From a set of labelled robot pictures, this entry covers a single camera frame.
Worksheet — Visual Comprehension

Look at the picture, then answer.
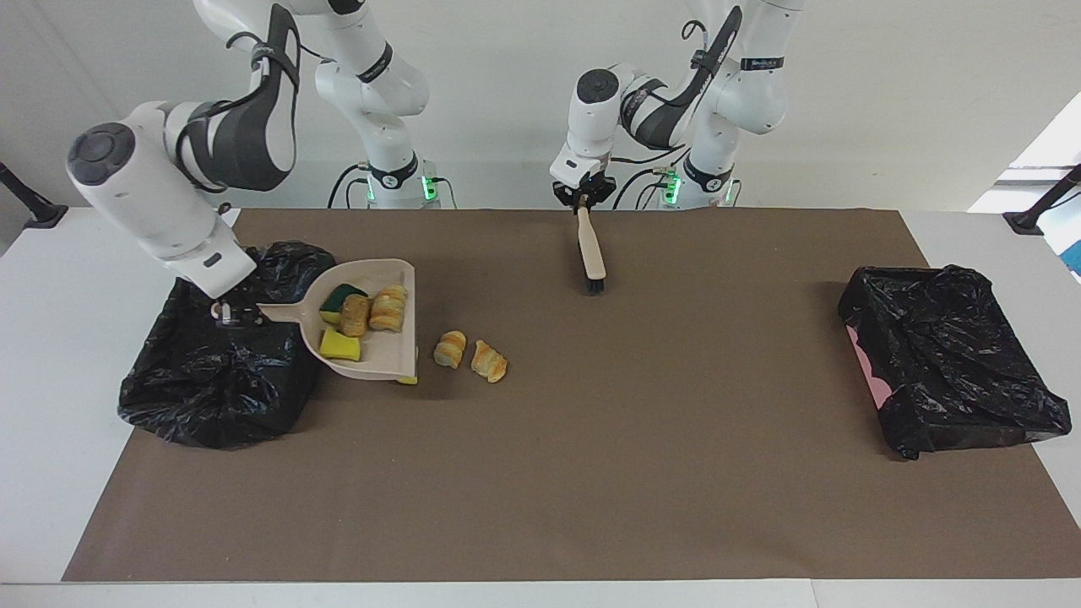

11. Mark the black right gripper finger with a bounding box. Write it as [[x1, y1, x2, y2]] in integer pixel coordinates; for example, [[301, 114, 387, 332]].
[[211, 300, 263, 330]]

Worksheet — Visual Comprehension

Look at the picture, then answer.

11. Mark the beige hand brush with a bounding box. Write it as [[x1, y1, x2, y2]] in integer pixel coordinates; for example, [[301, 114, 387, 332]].
[[576, 205, 607, 295]]

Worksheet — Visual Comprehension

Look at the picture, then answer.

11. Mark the yellow green sponge piece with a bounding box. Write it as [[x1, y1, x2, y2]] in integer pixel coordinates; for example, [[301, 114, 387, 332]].
[[319, 284, 368, 325]]

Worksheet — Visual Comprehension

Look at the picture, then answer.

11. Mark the notched yellow sponge piece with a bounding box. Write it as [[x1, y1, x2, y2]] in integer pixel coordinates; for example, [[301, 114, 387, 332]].
[[319, 327, 362, 362]]

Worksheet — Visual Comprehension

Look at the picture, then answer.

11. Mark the brown bread roll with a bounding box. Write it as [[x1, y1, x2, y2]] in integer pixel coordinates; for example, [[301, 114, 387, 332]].
[[340, 294, 372, 339]]

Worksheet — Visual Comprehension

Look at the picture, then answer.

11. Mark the beige plastic dustpan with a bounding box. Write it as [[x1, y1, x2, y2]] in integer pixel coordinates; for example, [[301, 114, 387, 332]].
[[256, 258, 419, 385]]

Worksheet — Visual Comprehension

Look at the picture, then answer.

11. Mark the pale bread chunk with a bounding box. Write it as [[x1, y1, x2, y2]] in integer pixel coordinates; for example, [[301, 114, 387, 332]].
[[369, 285, 410, 333]]

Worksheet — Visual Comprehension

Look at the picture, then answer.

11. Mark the croissant piece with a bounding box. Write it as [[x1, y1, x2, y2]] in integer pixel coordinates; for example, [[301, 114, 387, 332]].
[[470, 339, 508, 384], [433, 330, 468, 370]]

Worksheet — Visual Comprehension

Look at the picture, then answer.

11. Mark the black trash bag bin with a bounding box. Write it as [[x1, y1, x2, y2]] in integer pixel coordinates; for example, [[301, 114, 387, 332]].
[[117, 241, 342, 450]]

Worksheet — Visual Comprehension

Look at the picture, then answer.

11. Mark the pink plastic bin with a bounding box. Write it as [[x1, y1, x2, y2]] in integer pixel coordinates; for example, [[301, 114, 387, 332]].
[[846, 325, 893, 408]]

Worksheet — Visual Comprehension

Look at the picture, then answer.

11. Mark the black bag over pink bin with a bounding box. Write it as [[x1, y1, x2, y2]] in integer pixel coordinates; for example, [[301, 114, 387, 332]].
[[838, 264, 1073, 461]]

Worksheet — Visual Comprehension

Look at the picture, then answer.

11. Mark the brown paper mat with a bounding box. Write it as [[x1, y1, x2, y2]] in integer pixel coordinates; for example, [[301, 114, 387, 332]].
[[62, 209, 1081, 582]]

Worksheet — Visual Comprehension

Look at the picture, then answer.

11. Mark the black left base cable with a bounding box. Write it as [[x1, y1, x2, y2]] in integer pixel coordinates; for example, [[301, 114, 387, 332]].
[[615, 166, 676, 210]]

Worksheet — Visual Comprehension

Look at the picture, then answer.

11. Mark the black base cable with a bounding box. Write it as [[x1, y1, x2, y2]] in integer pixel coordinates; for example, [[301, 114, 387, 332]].
[[615, 166, 676, 210], [328, 165, 372, 210]]

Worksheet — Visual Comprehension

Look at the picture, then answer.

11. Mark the black right base cable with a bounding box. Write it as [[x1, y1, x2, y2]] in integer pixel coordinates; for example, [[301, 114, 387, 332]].
[[328, 165, 372, 210]]

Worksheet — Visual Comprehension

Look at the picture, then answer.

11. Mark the black camera stand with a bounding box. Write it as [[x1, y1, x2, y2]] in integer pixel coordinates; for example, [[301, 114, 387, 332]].
[[0, 160, 68, 230], [1003, 163, 1081, 236]]

